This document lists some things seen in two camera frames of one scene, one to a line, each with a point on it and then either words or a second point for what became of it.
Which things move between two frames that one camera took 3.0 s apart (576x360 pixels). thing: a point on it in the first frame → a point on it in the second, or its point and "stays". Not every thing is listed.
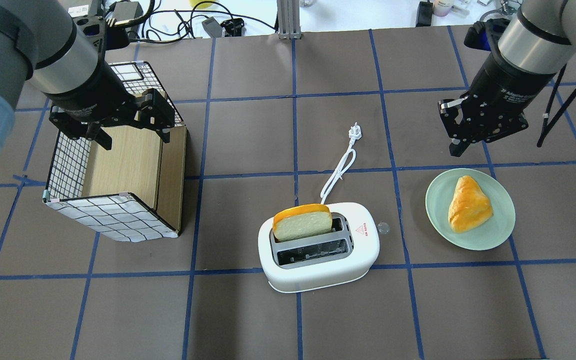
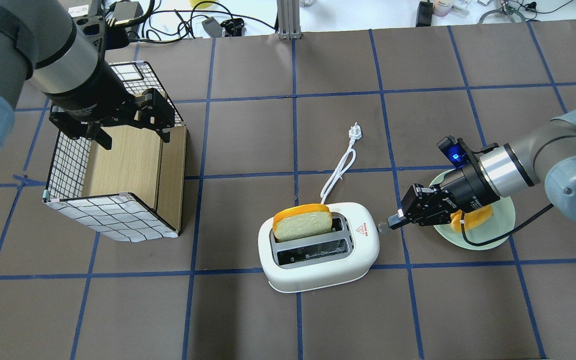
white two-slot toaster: [350, 250] stays
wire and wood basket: [133, 191] stays
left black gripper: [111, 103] stays
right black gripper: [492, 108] → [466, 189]
